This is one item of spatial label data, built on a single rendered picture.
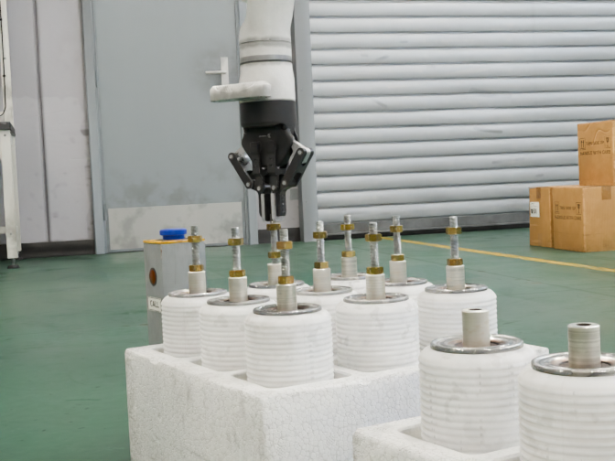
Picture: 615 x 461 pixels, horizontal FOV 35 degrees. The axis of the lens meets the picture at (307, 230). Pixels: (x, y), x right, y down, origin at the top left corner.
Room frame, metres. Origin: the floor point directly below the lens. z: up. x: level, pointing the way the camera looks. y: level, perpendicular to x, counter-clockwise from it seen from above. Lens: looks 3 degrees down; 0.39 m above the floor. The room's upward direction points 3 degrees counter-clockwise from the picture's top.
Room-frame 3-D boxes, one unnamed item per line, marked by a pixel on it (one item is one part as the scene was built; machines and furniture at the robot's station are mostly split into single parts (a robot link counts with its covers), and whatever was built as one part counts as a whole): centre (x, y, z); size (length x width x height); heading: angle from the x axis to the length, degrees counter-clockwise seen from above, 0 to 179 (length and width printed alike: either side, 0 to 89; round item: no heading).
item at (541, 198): (4.97, -1.31, 0.15); 0.30 x 0.24 x 0.30; 103
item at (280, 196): (1.32, 0.03, 0.37); 0.03 x 0.01 x 0.05; 57
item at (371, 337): (1.13, -0.08, 0.16); 0.10 x 0.10 x 0.18
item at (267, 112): (1.33, 0.05, 0.46); 0.08 x 0.08 x 0.09
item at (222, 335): (1.17, 0.09, 0.16); 0.10 x 0.10 x 0.18
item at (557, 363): (0.70, -0.19, 0.25); 0.08 x 0.08 x 0.01
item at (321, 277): (1.23, -0.02, 0.26); 0.02 x 0.02 x 0.03
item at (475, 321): (0.80, -0.13, 0.26); 0.02 x 0.02 x 0.03
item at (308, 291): (1.23, -0.02, 0.25); 0.08 x 0.08 x 0.01
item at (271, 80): (1.32, 0.06, 0.53); 0.11 x 0.09 x 0.06; 147
